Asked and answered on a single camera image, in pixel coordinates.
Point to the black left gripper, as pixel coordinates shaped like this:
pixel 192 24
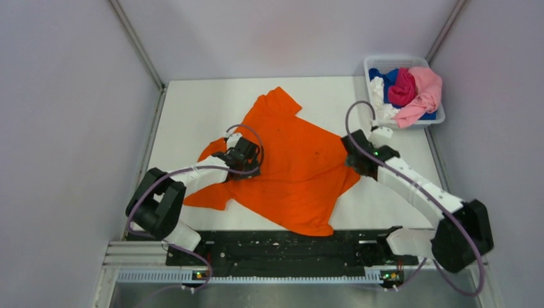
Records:
pixel 253 163

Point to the orange t shirt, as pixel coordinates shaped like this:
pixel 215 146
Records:
pixel 302 176

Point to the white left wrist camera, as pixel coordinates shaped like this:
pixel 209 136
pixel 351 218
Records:
pixel 231 139

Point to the white t shirt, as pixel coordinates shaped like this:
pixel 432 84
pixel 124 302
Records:
pixel 384 111

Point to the pink t shirt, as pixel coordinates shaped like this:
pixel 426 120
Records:
pixel 427 100

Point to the white plastic laundry basket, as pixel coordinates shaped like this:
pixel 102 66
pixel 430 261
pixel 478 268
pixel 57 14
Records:
pixel 386 64

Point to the magenta t shirt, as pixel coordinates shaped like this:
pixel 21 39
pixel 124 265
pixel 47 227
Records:
pixel 403 91

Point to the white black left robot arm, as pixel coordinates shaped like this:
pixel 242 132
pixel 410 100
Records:
pixel 154 210

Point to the blue t shirt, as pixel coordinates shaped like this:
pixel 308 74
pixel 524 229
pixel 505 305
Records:
pixel 389 79

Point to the aluminium frame rail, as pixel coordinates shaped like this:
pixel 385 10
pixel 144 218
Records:
pixel 142 273

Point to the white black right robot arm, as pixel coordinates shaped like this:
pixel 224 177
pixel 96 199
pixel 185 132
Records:
pixel 460 231

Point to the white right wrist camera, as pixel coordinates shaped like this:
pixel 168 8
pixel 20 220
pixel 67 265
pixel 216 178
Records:
pixel 380 136

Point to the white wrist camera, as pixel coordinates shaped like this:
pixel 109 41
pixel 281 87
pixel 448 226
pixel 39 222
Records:
pixel 231 139
pixel 380 136

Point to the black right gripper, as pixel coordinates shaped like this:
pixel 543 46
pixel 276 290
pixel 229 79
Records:
pixel 349 162

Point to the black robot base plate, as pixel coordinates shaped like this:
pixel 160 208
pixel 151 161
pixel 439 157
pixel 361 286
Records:
pixel 284 254

